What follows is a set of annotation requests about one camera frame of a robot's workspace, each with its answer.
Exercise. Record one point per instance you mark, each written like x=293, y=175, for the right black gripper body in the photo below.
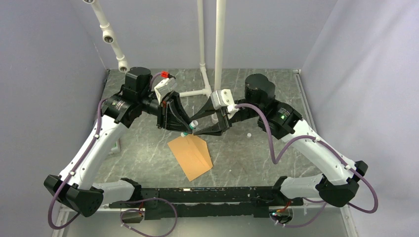
x=245, y=113

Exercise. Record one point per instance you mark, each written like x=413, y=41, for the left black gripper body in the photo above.
x=151, y=105

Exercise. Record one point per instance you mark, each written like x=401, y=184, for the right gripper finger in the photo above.
x=206, y=110
x=214, y=130

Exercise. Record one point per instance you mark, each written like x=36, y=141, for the green white glue stick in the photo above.
x=192, y=125

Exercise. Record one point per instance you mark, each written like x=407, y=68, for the brown paper envelope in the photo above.
x=192, y=154

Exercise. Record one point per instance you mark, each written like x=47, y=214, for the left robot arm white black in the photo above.
x=75, y=185

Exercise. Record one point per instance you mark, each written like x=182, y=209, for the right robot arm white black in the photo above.
x=338, y=182

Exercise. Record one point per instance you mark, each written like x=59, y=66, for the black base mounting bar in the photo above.
x=255, y=201

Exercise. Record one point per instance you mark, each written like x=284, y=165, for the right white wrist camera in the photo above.
x=223, y=98

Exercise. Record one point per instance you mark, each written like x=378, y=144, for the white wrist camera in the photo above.
x=223, y=98
x=166, y=86

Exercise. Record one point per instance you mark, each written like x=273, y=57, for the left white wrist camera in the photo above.
x=166, y=86

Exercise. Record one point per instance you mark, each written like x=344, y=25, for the white PVC pipe frame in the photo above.
x=177, y=36

